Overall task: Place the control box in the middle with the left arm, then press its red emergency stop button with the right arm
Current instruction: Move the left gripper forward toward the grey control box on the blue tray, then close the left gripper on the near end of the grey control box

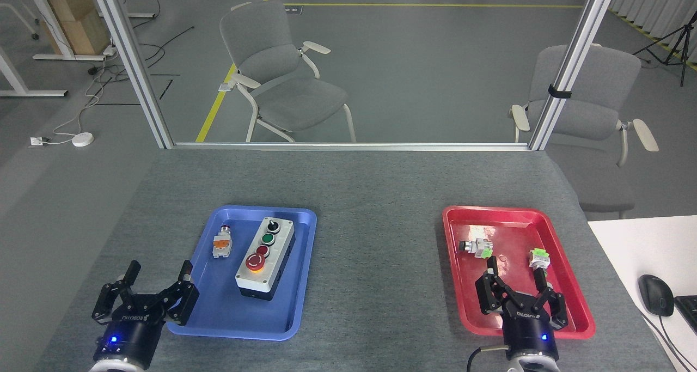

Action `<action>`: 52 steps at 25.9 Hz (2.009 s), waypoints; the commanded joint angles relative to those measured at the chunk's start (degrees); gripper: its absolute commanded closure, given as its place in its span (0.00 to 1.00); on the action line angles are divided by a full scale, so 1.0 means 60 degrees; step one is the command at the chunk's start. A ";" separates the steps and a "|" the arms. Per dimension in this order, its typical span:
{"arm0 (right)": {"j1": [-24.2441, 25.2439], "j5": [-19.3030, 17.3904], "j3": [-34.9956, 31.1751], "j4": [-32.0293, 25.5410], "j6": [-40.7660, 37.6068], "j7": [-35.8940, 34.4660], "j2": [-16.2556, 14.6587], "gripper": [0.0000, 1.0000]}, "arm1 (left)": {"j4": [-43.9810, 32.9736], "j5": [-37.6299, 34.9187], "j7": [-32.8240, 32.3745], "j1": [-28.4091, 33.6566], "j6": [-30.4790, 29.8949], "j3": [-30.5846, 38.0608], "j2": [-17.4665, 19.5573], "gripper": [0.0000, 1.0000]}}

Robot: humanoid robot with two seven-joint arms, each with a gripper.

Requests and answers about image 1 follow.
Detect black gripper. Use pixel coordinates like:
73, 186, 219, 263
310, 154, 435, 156
91, 260, 200, 369
475, 256, 570, 359

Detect grey control box with buttons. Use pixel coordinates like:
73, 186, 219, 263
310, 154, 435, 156
235, 216, 296, 302

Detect brown cardboard box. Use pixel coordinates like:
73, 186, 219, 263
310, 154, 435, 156
41, 0, 112, 56

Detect blue plastic tray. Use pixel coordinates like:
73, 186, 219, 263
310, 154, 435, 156
166, 205, 318, 341

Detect red plastic tray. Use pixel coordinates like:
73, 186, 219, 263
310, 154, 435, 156
442, 205, 596, 340

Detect white side table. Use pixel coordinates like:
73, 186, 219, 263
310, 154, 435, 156
587, 215, 697, 372

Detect black computer mouse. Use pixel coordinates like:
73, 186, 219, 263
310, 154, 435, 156
638, 274, 675, 317

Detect black keyboard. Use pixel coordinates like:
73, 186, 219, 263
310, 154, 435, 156
674, 296, 697, 334

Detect grey chair with white armrests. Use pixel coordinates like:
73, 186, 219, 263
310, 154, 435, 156
219, 1, 357, 144
510, 44, 659, 220

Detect silver aluminium crossbar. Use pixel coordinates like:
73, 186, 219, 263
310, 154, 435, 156
172, 142, 531, 151

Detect black tripod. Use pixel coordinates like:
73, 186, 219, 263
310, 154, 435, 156
633, 23, 697, 87

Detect grey pleated curtain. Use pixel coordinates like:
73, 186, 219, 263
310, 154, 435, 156
610, 0, 697, 65

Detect green push button switch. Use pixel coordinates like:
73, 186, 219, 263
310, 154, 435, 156
528, 247, 551, 272

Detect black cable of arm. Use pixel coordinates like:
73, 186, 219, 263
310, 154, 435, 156
467, 346, 510, 372

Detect black knob selector switch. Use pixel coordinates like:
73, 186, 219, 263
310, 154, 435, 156
458, 237, 494, 259

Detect orange and white button switch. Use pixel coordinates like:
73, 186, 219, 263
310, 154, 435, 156
212, 225, 234, 259

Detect black mouse cable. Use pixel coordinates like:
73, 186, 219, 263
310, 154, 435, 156
641, 311, 697, 372

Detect white floor cable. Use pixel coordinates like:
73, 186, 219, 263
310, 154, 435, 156
52, 53, 118, 139

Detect white desk frame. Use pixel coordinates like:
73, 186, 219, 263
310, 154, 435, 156
25, 0, 107, 61
0, 45, 69, 97

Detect silver aluminium post with strap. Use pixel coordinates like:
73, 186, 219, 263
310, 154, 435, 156
528, 0, 621, 151

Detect black floor cable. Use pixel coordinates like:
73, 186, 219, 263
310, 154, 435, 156
87, 26, 195, 84

